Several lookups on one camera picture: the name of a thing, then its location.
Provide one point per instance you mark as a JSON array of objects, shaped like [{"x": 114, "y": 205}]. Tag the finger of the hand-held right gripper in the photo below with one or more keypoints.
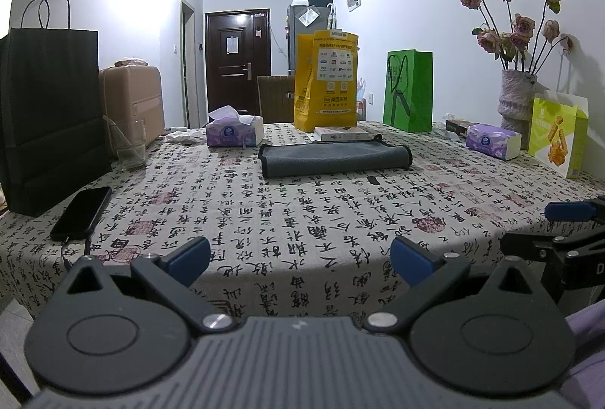
[
  {"x": 529, "y": 247},
  {"x": 569, "y": 211}
]

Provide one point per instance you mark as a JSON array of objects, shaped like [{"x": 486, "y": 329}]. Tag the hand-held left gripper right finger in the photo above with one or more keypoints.
[{"x": 410, "y": 258}]

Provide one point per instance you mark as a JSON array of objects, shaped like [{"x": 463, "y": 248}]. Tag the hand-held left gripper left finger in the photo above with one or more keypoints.
[{"x": 190, "y": 258}]

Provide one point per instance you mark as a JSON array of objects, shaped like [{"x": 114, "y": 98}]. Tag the grey towel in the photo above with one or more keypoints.
[{"x": 333, "y": 157}]

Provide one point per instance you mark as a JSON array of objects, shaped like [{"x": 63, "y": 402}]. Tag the white and lime paper bag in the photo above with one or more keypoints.
[{"x": 557, "y": 137}]

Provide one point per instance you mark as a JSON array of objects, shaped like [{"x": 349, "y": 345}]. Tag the person's purple clothing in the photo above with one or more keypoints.
[{"x": 588, "y": 357}]

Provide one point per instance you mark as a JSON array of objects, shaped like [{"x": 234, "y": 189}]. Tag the small black object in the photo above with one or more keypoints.
[{"x": 373, "y": 179}]

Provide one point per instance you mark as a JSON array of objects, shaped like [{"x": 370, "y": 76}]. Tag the purple tissue pack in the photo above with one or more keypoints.
[{"x": 492, "y": 141}]

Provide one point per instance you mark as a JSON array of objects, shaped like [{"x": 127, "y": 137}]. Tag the printed tablecloth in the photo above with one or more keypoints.
[{"x": 293, "y": 220}]

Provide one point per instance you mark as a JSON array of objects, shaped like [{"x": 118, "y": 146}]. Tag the black smartphone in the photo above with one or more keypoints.
[{"x": 81, "y": 213}]

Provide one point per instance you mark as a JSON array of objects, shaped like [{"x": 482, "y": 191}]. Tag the grey textured vase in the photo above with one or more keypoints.
[{"x": 517, "y": 99}]

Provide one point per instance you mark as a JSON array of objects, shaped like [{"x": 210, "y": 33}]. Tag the crumpled white tissue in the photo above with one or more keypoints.
[{"x": 182, "y": 136}]

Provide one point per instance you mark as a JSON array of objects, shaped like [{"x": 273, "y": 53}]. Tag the clear glass cup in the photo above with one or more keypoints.
[{"x": 128, "y": 147}]

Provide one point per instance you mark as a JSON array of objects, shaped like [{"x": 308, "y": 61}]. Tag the purple tissue box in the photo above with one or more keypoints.
[{"x": 235, "y": 131}]

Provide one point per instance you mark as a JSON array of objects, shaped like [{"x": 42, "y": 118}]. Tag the dark flat box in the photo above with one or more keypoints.
[{"x": 461, "y": 126}]

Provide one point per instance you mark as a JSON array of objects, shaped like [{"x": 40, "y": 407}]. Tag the flat white box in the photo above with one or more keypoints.
[{"x": 347, "y": 134}]

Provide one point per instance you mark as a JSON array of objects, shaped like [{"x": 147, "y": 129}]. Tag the green paper bag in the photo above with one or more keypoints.
[{"x": 409, "y": 91}]

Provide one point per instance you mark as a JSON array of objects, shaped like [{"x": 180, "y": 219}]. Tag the beige suitcase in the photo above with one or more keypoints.
[{"x": 134, "y": 99}]

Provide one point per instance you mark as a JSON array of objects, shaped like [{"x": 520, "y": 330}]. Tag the clear plastic bag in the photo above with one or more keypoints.
[{"x": 361, "y": 95}]

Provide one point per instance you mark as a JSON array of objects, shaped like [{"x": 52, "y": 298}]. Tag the yellow paper bag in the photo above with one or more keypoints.
[{"x": 326, "y": 83}]

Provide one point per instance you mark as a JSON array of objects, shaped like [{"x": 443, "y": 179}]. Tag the dried rose bouquet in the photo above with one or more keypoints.
[{"x": 517, "y": 21}]

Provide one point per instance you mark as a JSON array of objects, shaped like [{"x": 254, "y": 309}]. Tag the black paper bag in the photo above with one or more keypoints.
[{"x": 47, "y": 116}]

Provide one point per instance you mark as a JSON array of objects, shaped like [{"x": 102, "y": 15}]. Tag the dark brown door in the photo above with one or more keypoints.
[{"x": 237, "y": 61}]

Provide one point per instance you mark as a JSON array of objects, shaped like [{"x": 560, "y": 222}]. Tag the grey refrigerator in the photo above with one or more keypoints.
[{"x": 308, "y": 31}]

